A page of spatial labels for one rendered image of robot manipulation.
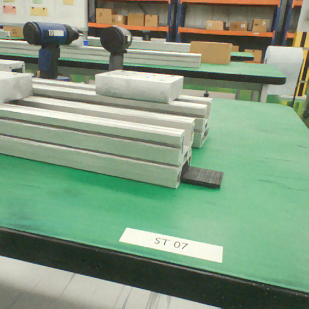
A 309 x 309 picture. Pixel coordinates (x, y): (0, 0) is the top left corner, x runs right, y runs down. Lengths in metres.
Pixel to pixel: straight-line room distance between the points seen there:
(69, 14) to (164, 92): 3.25
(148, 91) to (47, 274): 0.76
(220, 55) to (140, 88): 1.99
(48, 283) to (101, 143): 0.74
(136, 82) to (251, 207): 0.33
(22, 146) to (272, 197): 0.40
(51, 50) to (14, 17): 3.21
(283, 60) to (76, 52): 2.57
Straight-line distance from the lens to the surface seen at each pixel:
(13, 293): 1.14
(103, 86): 0.67
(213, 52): 2.60
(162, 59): 2.21
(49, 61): 0.98
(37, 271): 1.19
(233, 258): 0.35
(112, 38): 0.82
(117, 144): 0.47
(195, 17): 11.17
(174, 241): 0.36
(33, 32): 0.94
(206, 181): 0.48
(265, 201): 0.48
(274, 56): 4.14
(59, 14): 3.89
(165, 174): 0.46
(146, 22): 10.47
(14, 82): 0.62
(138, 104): 0.65
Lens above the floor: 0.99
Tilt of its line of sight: 22 degrees down
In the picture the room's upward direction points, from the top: 3 degrees clockwise
